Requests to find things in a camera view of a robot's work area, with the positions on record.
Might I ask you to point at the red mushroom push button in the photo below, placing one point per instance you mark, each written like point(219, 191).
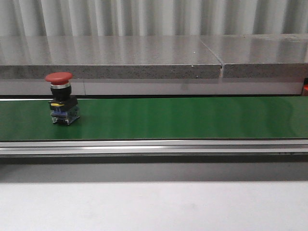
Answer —
point(64, 107)

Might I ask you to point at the grey stone counter slab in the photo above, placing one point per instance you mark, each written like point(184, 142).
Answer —
point(283, 56)
point(107, 57)

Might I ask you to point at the white cabinet front panel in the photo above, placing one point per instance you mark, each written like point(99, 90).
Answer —
point(229, 86)

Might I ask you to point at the grey stone counter slab right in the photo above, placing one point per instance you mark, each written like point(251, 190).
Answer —
point(283, 56)

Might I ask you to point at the green conveyor belt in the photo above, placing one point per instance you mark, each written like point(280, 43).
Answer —
point(161, 118)

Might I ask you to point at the red object at right edge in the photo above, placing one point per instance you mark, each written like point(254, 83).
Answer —
point(305, 88)

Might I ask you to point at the white corrugated curtain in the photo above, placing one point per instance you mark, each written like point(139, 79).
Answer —
point(151, 17)

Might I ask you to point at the aluminium conveyor side rail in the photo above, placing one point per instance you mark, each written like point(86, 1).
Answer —
point(154, 147)

